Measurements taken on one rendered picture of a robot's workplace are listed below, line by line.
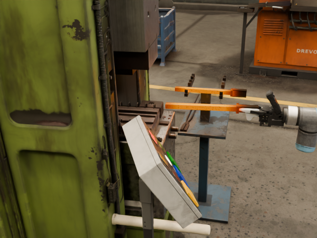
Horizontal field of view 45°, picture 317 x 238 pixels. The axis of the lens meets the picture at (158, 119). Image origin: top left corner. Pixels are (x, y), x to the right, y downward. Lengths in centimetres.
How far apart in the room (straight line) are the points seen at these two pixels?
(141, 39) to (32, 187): 84
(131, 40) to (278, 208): 181
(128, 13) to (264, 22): 381
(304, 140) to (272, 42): 352
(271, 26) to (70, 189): 399
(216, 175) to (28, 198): 175
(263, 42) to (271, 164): 232
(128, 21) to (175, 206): 77
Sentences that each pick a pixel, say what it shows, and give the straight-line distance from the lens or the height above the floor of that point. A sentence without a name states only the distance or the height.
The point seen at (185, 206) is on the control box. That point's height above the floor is 102.
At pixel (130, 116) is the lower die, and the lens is 190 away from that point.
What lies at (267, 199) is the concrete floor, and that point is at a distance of 301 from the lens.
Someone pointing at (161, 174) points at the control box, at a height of 116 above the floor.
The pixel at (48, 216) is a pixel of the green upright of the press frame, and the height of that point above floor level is 60.
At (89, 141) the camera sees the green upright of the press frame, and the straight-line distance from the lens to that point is 155.
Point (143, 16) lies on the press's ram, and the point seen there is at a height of 151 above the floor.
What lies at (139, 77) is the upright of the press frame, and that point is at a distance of 211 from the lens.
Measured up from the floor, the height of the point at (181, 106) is 105.
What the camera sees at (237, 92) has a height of 95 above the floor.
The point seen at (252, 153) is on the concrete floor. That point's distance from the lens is 352.
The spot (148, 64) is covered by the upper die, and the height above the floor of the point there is 130.
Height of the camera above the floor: 183
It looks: 27 degrees down
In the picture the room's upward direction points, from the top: 2 degrees counter-clockwise
